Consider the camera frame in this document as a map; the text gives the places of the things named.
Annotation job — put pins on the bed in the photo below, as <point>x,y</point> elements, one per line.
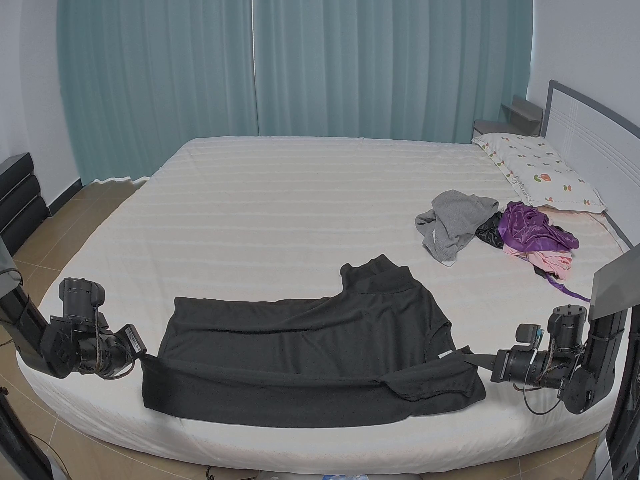
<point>280,208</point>

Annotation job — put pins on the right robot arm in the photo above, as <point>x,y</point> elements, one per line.
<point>600,353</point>

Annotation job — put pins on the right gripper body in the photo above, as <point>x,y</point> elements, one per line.
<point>515,368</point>

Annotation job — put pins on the purple garment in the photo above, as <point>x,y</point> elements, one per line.
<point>530,228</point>

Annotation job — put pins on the white printed pillow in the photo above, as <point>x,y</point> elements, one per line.
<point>540,168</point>

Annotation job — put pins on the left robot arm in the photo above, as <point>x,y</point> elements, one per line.
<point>30,338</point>

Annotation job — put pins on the black shiny garment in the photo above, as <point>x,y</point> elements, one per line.
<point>490,233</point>

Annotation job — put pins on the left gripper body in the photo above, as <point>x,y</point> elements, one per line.
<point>122,350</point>

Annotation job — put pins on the grey bedside table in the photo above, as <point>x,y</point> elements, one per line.
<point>515,115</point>

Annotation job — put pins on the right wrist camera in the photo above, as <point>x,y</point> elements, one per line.
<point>529,337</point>

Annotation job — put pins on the pink garment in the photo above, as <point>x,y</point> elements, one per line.
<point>552,260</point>

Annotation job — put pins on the black T-shirt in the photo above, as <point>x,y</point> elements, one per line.
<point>300,348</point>

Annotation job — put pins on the grey garment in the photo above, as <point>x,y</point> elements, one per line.
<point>450,218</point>

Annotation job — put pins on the black chest of drawers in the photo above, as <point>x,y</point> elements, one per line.
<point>17,198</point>

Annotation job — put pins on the blue-green curtain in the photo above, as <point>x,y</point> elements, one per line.
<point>390,53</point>
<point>155,68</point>

